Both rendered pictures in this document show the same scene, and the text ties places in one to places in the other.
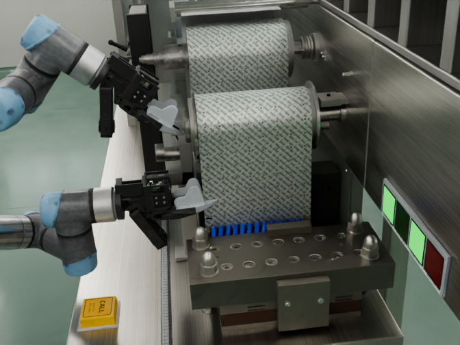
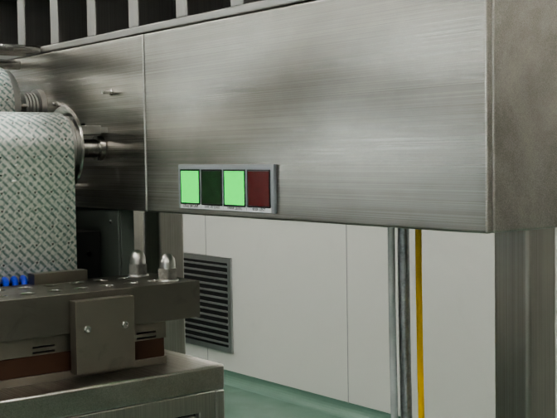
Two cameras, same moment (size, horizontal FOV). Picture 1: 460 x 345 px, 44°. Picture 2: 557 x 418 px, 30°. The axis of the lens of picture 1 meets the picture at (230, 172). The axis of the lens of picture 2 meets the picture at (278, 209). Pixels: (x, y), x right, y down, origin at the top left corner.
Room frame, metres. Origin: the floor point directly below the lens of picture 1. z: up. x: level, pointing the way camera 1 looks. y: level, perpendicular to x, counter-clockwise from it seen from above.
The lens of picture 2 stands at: (-0.59, 0.50, 1.23)
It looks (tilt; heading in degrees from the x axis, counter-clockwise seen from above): 3 degrees down; 327
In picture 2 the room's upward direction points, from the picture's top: 1 degrees counter-clockwise
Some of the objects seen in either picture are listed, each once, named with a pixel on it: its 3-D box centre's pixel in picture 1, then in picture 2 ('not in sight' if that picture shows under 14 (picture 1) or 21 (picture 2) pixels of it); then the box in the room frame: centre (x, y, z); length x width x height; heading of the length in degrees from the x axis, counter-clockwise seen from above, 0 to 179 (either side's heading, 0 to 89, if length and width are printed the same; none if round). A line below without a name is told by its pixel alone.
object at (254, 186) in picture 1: (257, 189); (10, 232); (1.08, -0.06, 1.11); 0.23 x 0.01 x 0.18; 95
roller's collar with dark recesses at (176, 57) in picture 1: (176, 57); not in sight; (1.38, 0.12, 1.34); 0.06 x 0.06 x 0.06; 5
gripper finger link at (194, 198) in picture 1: (195, 198); not in sight; (1.05, 0.07, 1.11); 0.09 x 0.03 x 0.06; 94
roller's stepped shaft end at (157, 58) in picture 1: (151, 59); not in sight; (1.37, 0.18, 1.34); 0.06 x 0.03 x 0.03; 95
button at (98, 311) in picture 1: (98, 311); not in sight; (0.95, 0.29, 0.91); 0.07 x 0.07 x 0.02; 5
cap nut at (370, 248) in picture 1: (370, 245); (167, 266); (0.93, -0.27, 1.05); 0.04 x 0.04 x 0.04
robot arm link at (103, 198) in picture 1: (107, 203); not in sight; (1.05, 0.26, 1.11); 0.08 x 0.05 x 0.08; 5
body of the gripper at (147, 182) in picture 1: (145, 197); not in sight; (1.06, 0.18, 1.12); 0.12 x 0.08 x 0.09; 95
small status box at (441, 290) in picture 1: (411, 231); (224, 187); (0.77, -0.28, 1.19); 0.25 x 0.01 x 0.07; 5
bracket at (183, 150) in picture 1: (181, 200); not in sight; (1.16, 0.12, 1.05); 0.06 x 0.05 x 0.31; 95
